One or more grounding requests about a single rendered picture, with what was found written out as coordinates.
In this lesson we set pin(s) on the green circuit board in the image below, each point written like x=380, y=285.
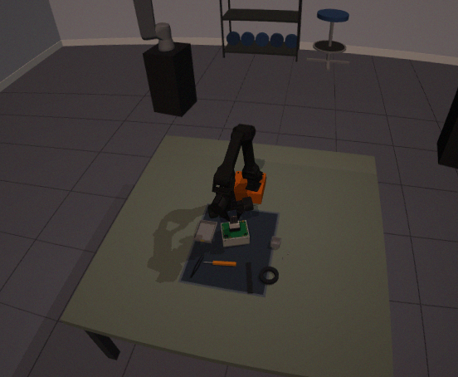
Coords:
x=226, y=231

